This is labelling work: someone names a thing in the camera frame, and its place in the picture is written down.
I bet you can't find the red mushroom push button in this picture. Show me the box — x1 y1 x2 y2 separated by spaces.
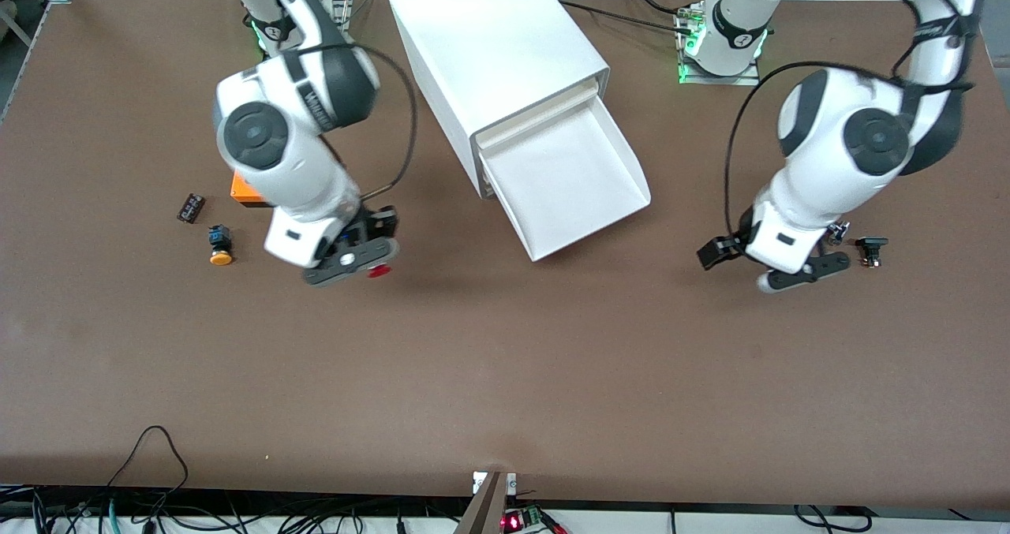
341 233 394 279

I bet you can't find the white plastic drawer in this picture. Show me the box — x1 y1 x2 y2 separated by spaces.
477 96 653 263
472 77 608 152

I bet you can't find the yellow mushroom push button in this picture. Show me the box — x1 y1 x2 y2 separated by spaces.
208 225 234 267

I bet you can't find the grey drawer cabinet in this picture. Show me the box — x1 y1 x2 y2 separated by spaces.
388 0 612 200

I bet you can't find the circuit board with red light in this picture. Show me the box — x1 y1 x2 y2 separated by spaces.
499 505 569 534

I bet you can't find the orange button enclosure box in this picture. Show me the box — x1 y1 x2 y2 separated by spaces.
230 170 273 210

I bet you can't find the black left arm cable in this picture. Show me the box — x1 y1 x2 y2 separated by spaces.
722 0 979 239

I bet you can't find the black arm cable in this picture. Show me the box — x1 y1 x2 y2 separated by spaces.
300 41 419 204
722 0 979 239

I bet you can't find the small black switch component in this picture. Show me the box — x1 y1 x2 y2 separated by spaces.
856 237 890 269

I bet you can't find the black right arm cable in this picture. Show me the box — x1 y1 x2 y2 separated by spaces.
300 41 419 204

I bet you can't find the left arm aluminium base plate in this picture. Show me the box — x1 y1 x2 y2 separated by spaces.
676 2 762 87

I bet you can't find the thin black looped cable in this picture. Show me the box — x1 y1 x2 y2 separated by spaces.
107 426 190 491

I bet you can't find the black cable behind cabinet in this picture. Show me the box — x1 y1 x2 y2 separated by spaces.
552 0 699 39

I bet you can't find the wooden post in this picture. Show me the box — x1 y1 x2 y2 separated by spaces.
454 471 507 534

